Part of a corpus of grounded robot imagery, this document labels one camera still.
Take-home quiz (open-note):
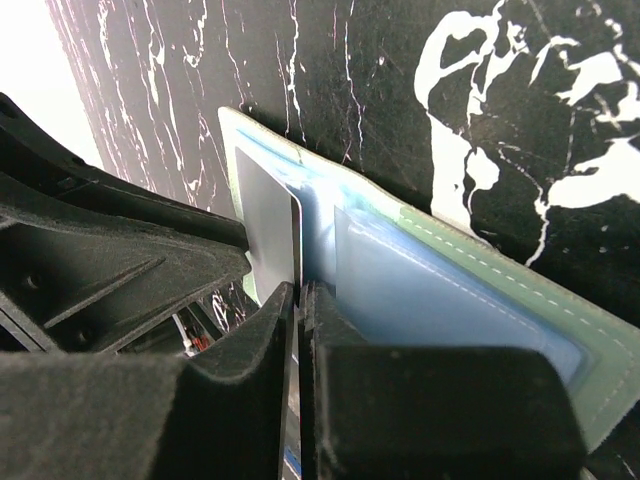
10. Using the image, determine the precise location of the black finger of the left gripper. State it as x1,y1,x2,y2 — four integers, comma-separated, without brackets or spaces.
1,94,249,250
1,175,250,353

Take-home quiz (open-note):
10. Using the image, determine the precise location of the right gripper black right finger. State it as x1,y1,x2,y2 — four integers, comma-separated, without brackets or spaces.
298,282,585,479

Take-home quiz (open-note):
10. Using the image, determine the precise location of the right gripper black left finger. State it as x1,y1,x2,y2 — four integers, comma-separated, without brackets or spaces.
1,283,293,479

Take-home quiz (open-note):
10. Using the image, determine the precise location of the green card holder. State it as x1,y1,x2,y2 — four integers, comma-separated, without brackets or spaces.
218,107,639,450

